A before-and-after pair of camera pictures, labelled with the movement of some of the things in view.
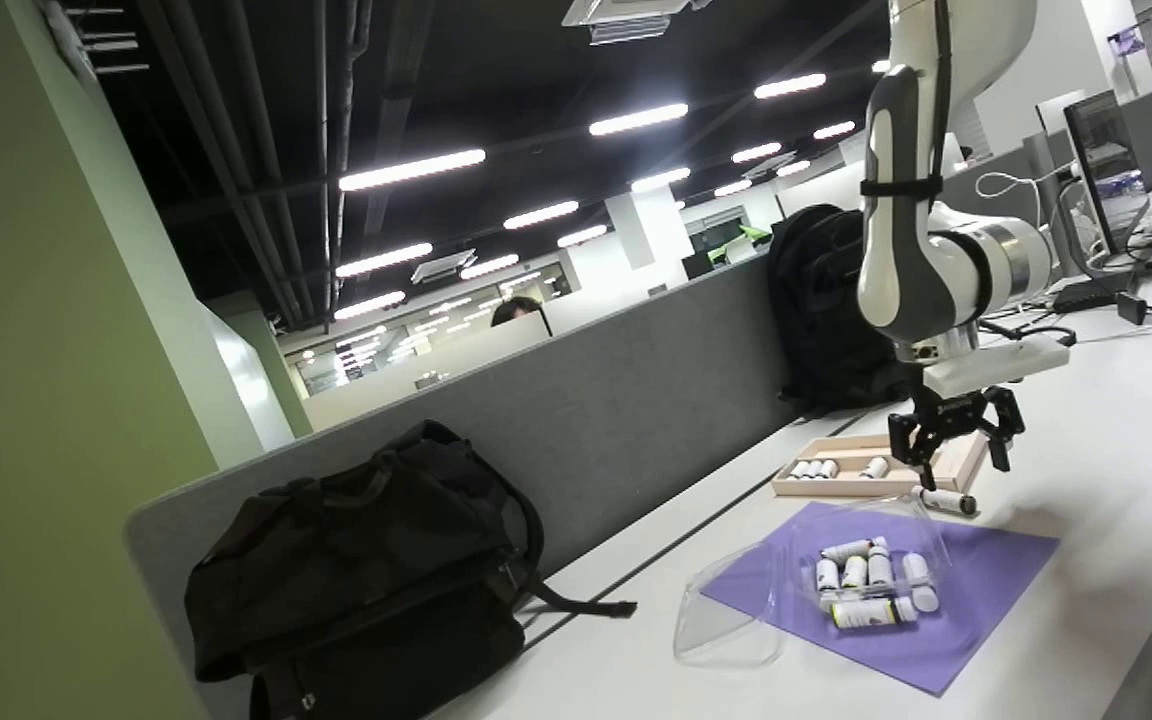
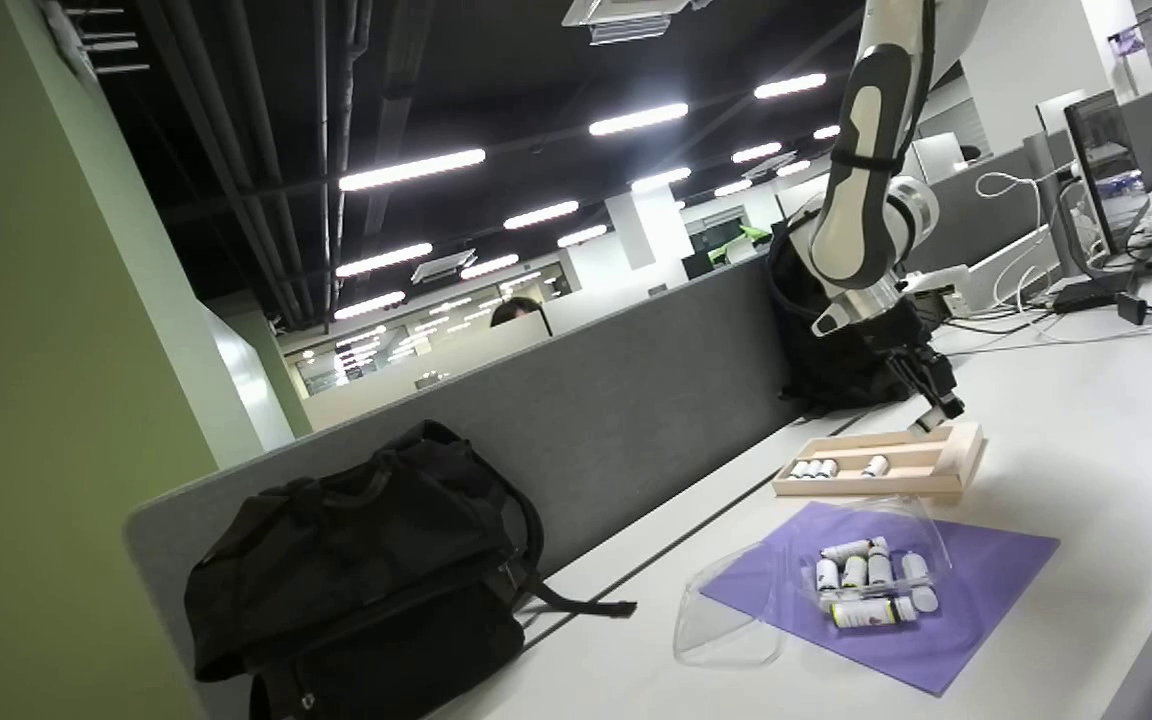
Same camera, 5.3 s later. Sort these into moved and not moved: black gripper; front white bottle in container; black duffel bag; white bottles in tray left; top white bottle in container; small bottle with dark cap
Moved: black gripper; small bottle with dark cap
Not moved: front white bottle in container; black duffel bag; top white bottle in container; white bottles in tray left
